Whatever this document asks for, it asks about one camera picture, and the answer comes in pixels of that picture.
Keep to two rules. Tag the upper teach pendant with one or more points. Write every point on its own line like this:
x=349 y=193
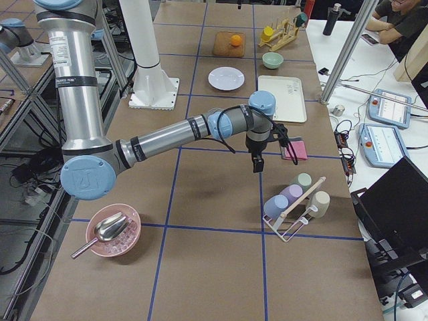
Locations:
x=390 y=108

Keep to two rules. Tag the wooden cutting board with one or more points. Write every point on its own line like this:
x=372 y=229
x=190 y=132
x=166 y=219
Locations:
x=223 y=48

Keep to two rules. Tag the lower teach pendant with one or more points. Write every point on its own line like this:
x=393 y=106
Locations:
x=382 y=145

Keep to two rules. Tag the black water bottle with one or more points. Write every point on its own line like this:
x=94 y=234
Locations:
x=333 y=15

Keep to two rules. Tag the blue cup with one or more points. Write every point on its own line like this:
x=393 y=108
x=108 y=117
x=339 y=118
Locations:
x=274 y=206

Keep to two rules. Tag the cream bear tray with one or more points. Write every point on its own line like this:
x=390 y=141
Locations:
x=288 y=92

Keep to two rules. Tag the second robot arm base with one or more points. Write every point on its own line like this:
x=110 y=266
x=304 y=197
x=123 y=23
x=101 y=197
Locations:
x=16 y=37

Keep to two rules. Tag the orange fruit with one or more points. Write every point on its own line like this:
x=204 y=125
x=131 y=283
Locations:
x=236 y=40

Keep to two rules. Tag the beige cup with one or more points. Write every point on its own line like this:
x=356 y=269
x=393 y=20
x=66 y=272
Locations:
x=318 y=204

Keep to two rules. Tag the green ceramic bowl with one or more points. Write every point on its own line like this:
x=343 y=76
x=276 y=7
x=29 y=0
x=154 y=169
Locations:
x=272 y=60

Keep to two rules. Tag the wooden dish rack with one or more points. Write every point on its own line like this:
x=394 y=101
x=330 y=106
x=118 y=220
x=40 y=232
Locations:
x=284 y=32

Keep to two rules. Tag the aluminium frame post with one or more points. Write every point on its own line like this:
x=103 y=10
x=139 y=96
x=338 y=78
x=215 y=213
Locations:
x=364 y=15

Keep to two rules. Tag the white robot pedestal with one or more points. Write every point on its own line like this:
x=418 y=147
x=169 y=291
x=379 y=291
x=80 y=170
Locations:
x=152 y=88

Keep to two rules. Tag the yellow mug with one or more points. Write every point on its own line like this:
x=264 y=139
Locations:
x=267 y=34

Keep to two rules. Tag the teach pendant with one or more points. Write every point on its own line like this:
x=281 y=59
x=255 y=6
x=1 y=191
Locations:
x=382 y=145
x=390 y=108

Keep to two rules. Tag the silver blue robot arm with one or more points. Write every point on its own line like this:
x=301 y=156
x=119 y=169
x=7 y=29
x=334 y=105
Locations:
x=92 y=162

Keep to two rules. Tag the green cup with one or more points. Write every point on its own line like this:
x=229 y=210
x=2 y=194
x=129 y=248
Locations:
x=304 y=180

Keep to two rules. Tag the black laptop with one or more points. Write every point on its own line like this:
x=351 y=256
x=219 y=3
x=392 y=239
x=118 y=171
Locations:
x=394 y=212

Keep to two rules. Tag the pink bowl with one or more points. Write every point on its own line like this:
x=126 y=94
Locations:
x=125 y=236

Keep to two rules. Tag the purple cup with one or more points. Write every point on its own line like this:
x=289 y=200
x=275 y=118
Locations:
x=292 y=193

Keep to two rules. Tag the seated person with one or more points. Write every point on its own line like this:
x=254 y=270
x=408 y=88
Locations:
x=398 y=24

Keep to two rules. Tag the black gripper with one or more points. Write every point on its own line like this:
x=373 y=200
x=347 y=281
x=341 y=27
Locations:
x=255 y=147

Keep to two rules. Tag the white wire cup rack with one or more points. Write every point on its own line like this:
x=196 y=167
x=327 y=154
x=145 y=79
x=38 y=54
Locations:
x=296 y=216

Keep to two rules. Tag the pink sponge cloth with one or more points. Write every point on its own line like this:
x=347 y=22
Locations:
x=293 y=149

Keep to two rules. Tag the small metal cylinder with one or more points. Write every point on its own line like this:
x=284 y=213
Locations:
x=338 y=110

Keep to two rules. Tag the white round plate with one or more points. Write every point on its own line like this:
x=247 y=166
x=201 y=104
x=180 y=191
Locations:
x=226 y=78

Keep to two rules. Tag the metal scoop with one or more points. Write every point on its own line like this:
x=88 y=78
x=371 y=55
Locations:
x=106 y=230

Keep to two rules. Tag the smartphone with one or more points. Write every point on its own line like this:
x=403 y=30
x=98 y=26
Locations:
x=369 y=39

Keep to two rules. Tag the dark green mug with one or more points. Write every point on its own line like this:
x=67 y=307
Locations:
x=300 y=20

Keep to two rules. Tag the black electronics box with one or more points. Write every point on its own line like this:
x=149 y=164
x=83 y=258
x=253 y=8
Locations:
x=341 y=139

